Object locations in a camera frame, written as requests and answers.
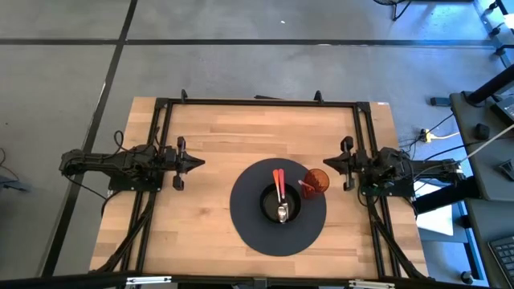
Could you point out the blue-grey floor stand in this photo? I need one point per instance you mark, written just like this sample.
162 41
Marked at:
12 184

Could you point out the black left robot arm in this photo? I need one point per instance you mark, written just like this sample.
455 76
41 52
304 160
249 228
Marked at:
120 162

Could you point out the silver frame bracket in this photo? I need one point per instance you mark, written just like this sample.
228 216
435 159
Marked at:
148 279
371 284

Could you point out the yellow power strip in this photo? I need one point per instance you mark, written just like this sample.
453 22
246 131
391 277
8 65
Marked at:
428 136

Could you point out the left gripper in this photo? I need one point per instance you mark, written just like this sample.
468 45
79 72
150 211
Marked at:
174 162

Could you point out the black caster wheel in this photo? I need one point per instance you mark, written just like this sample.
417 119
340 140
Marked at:
466 277

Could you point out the black desk beam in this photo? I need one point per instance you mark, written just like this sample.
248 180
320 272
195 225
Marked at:
445 194

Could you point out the black bowl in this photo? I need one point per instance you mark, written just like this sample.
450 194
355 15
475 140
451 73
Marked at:
267 204

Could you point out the orange faceted plastic tumbler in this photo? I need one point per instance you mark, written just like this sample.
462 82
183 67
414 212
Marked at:
319 182

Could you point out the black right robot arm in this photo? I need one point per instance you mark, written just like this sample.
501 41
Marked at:
391 164

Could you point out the black keyboard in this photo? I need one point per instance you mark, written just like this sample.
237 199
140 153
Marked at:
504 255

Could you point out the black monitor pole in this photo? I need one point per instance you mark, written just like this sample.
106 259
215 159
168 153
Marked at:
492 86

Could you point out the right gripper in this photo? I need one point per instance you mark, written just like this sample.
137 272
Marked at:
360 164

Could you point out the grey desk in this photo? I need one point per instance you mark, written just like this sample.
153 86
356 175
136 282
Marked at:
478 168

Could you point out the round black woven placemat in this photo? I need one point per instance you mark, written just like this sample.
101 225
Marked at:
249 233

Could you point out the red drinking straw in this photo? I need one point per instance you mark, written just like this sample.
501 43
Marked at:
302 183

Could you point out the white board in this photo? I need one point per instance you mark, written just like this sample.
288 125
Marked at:
437 221

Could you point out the black frame clamp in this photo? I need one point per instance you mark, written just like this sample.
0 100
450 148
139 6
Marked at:
184 95
318 95

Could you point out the black aluminium table frame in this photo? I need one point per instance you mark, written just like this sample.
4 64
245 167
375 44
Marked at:
261 102

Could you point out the laptop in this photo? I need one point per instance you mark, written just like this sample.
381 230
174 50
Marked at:
507 106

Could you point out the dark desk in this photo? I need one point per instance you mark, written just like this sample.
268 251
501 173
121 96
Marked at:
482 225

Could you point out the black desk stand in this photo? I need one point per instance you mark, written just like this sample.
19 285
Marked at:
507 169

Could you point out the black fan stand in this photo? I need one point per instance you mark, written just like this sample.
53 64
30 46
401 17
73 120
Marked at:
385 2

